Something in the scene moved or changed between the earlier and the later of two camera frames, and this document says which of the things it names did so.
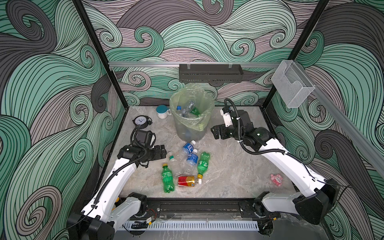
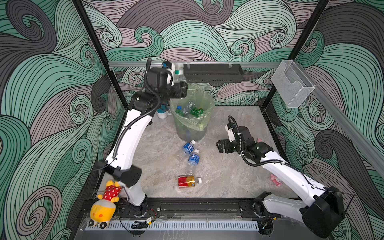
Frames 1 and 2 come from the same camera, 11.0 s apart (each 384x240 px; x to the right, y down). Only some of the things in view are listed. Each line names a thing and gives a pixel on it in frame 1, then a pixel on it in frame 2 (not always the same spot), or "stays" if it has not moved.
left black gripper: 157,155 to 180,90
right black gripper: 217,131 to 221,146
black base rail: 195,208 stays
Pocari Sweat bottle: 192,162 stays
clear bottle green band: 176,166 to 179,75
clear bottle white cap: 190,106 stays
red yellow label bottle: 187,181 stays
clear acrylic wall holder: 292,83 stays
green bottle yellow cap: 203,164 to 194,111
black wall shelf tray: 210,73 stays
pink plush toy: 277,178 stays
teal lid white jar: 163,111 stays
